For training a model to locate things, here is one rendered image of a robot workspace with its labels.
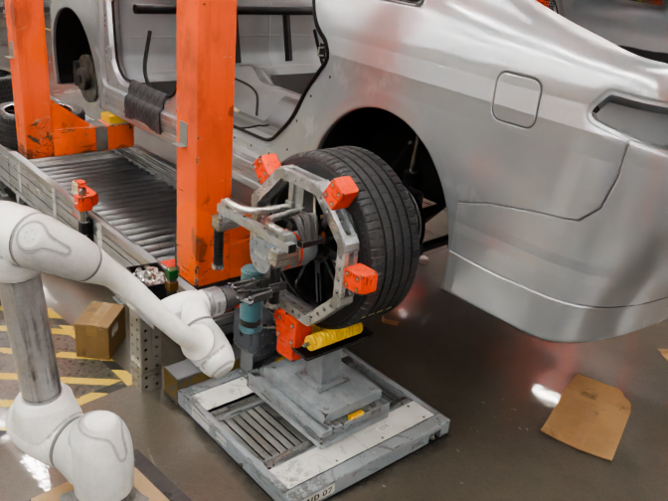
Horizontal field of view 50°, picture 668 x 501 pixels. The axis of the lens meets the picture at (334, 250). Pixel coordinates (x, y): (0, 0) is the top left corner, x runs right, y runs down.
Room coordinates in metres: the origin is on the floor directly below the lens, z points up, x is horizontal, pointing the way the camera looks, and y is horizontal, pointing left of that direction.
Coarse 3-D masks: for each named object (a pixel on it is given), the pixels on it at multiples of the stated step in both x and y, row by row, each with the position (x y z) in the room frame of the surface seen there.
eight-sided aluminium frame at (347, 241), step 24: (288, 168) 2.40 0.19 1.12; (264, 192) 2.47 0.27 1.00; (312, 192) 2.27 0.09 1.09; (264, 216) 2.53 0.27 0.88; (336, 216) 2.20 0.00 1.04; (336, 240) 2.16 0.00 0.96; (336, 264) 2.16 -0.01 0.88; (336, 288) 2.15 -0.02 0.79; (288, 312) 2.33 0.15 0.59; (312, 312) 2.23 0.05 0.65
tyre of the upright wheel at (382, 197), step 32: (288, 160) 2.51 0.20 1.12; (320, 160) 2.38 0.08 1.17; (352, 160) 2.41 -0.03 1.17; (384, 192) 2.31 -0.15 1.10; (384, 224) 2.22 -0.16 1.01; (416, 224) 2.32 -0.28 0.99; (384, 256) 2.18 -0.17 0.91; (416, 256) 2.28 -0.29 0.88; (288, 288) 2.47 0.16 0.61; (384, 288) 2.19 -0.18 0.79; (352, 320) 2.21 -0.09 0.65
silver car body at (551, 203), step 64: (64, 0) 4.83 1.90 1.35; (128, 0) 4.53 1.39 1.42; (256, 0) 5.18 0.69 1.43; (320, 0) 2.93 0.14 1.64; (384, 0) 2.69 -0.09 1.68; (448, 0) 2.50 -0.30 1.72; (512, 0) 2.38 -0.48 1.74; (576, 0) 4.11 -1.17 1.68; (640, 0) 3.88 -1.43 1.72; (64, 64) 5.16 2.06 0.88; (128, 64) 4.49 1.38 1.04; (256, 64) 5.11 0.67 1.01; (320, 64) 5.49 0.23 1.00; (384, 64) 2.63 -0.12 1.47; (448, 64) 2.41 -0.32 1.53; (512, 64) 2.23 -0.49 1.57; (576, 64) 2.08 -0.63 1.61; (640, 64) 2.01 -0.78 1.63; (256, 128) 4.18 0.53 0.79; (320, 128) 2.87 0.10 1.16; (448, 128) 2.38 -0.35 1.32; (512, 128) 2.20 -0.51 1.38; (576, 128) 2.04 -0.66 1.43; (640, 128) 2.09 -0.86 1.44; (448, 192) 2.35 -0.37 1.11; (512, 192) 2.16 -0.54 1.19; (576, 192) 2.01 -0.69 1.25; (640, 192) 1.94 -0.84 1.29; (448, 256) 2.31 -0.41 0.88; (512, 256) 2.13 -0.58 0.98; (576, 256) 1.98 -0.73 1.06; (640, 256) 1.95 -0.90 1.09; (512, 320) 2.09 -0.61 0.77; (576, 320) 1.98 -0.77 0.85; (640, 320) 2.06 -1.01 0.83
